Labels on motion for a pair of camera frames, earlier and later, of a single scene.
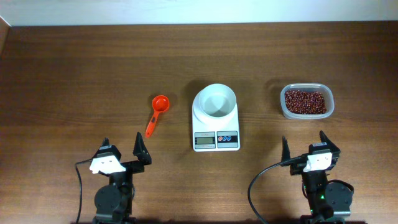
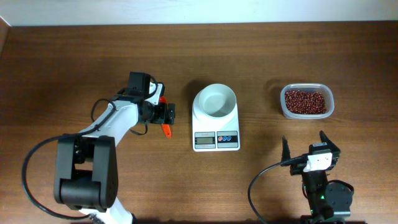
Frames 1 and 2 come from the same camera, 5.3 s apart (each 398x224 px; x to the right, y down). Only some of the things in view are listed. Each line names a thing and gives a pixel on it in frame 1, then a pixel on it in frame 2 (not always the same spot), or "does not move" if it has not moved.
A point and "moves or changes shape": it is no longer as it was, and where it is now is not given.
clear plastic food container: x=307 y=101 does not move
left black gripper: x=143 y=157 → x=164 y=117
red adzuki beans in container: x=305 y=102 does not move
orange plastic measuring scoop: x=160 y=103 moves or changes shape
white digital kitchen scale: x=218 y=135 does not move
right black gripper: x=332 y=148 does not move
